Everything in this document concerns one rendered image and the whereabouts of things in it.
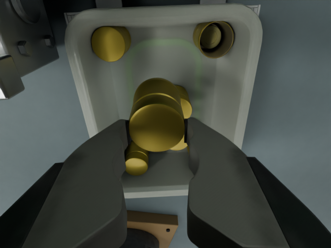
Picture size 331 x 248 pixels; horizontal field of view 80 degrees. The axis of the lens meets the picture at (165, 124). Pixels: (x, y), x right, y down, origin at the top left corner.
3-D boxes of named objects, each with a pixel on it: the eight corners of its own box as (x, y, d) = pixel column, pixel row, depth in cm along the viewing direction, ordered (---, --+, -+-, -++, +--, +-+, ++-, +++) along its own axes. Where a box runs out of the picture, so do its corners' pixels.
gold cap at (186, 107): (187, 108, 28) (192, 123, 25) (162, 108, 28) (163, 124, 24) (188, 84, 27) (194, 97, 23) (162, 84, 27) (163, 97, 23)
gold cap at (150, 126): (179, 119, 16) (185, 153, 12) (136, 120, 16) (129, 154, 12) (181, 77, 14) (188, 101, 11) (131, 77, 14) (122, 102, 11)
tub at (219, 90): (234, 4, 24) (271, 1, 16) (216, 153, 35) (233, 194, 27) (86, 10, 23) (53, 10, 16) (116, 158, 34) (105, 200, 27)
